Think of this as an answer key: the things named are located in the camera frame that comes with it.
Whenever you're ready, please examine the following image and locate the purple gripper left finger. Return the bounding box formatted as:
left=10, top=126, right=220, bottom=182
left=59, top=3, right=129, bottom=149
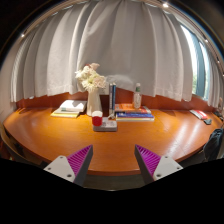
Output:
left=44, top=145, right=93, bottom=186

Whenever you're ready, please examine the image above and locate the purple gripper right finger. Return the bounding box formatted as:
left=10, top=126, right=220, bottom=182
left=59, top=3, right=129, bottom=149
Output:
left=134, top=145, right=182, bottom=184

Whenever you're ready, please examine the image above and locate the yellow-green flat book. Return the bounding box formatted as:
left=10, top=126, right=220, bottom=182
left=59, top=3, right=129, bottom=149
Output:
left=51, top=108, right=79, bottom=118

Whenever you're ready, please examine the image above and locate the blue flat book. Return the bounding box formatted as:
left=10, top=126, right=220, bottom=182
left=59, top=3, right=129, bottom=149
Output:
left=116, top=112, right=154, bottom=121

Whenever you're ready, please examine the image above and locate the dark chair back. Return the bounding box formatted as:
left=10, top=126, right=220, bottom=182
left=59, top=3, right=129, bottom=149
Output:
left=203, top=128, right=224, bottom=161

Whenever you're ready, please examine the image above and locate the white open book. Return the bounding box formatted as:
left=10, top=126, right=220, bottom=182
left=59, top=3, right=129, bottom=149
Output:
left=60, top=100, right=87, bottom=112

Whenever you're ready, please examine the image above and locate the white ceramic vase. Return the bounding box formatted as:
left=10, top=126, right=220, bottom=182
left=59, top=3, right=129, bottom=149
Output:
left=87, top=89, right=102, bottom=116

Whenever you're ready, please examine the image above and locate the orange flat book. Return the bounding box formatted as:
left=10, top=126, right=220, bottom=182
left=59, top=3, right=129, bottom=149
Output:
left=115, top=103, right=151, bottom=114

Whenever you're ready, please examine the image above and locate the clear plastic water bottle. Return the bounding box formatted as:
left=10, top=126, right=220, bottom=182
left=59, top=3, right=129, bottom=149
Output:
left=133, top=83, right=141, bottom=109

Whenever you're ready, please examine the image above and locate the red and white booklet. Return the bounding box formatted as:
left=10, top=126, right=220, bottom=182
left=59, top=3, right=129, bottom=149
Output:
left=191, top=110, right=207, bottom=120

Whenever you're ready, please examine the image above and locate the small black device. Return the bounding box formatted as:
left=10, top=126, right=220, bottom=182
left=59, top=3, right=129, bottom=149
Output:
left=204, top=119, right=212, bottom=125

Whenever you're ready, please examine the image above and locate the upright blue book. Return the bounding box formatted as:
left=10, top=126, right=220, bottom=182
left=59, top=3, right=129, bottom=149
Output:
left=112, top=82, right=116, bottom=113

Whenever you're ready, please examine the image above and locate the upright grey book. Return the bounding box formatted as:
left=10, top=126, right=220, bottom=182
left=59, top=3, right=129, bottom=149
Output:
left=109, top=83, right=113, bottom=115

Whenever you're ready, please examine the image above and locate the white flower bouquet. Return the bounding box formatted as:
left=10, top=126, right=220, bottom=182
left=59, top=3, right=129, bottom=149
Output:
left=76, top=63, right=106, bottom=92

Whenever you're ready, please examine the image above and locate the white curtain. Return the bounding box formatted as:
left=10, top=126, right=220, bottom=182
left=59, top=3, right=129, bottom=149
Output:
left=9, top=0, right=224, bottom=110

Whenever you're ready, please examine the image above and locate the window with frame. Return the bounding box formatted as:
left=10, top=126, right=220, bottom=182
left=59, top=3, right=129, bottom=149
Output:
left=181, top=25, right=210, bottom=100

